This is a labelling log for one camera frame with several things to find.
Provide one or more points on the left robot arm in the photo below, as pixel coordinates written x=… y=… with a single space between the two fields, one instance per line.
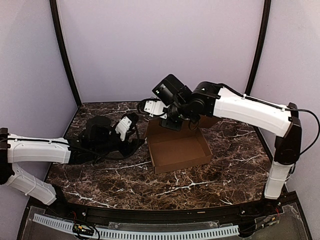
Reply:
x=100 y=140

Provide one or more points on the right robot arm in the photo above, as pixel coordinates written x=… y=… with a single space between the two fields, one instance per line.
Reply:
x=175 y=103

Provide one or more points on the black frame post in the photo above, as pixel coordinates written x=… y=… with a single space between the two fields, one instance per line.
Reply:
x=63 y=51
x=259 y=46

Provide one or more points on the brown cardboard box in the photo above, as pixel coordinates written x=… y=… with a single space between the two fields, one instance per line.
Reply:
x=176 y=150

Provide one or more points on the left black frame post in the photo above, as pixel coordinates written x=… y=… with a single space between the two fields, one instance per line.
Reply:
x=63 y=51

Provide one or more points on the black front rail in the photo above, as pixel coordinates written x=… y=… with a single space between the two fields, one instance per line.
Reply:
x=237 y=214

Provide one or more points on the right black frame post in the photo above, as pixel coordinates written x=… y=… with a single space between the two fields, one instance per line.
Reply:
x=259 y=46

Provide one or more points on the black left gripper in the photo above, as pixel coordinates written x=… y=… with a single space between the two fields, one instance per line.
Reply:
x=129 y=146

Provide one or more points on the small green circuit board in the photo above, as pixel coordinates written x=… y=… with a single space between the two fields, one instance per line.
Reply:
x=82 y=229

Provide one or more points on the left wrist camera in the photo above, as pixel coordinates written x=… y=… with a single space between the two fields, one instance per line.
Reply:
x=125 y=124

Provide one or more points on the white slotted cable duct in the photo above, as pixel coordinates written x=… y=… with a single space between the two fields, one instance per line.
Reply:
x=137 y=231

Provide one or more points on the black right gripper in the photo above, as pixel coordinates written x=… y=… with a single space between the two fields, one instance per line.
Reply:
x=170 y=124

